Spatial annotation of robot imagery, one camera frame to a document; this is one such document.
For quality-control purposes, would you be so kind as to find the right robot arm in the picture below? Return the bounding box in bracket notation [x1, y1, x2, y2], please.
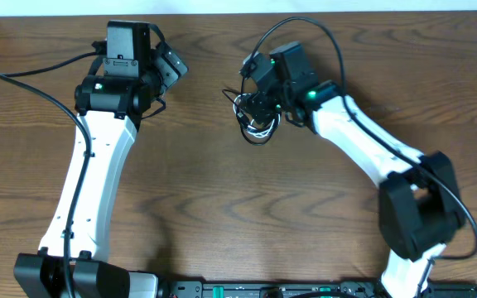
[238, 41, 465, 297]

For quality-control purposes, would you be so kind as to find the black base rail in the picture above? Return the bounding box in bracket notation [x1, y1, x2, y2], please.
[157, 280, 477, 298]

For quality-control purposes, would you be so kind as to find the black USB cable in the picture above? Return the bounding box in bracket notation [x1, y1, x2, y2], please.
[221, 87, 283, 147]

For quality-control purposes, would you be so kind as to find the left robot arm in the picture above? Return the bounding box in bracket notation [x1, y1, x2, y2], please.
[13, 20, 188, 297]

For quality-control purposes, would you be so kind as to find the white USB cable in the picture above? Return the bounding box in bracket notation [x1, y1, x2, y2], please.
[233, 94, 282, 140]

